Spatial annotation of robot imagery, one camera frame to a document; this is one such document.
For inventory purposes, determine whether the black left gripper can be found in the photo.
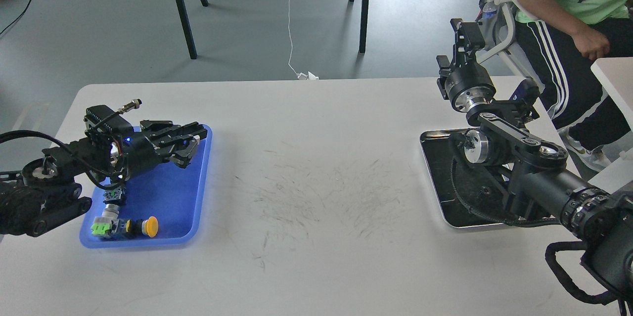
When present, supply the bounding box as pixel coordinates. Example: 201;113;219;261
117;120;208;178

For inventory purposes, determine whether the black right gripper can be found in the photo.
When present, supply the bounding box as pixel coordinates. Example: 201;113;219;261
436;18;497;113

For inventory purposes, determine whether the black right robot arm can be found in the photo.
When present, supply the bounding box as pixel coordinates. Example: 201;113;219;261
436;18;633;316

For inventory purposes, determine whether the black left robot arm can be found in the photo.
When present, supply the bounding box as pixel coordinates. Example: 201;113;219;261
0;99;208;239

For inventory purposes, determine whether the white office chair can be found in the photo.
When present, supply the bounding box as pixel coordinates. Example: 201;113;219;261
476;0;544;91

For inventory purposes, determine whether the blue plastic tray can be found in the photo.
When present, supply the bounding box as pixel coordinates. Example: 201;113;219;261
79;125;213;249

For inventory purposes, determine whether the yellow mushroom push button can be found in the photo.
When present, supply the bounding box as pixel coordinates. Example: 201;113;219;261
123;216;159;238

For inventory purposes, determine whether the silver metal tray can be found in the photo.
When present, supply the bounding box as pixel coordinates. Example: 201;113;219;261
420;129;521;230

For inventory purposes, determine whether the person in green shirt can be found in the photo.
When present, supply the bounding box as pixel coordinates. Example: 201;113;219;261
515;0;632;163

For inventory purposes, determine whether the white side table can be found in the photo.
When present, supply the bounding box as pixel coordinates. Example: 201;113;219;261
591;57;633;127

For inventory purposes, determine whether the grey green switch part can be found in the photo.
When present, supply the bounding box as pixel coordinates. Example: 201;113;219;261
90;204;120;239

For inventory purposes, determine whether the white cable on floor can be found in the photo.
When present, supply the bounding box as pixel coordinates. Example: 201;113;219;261
270;0;319;81

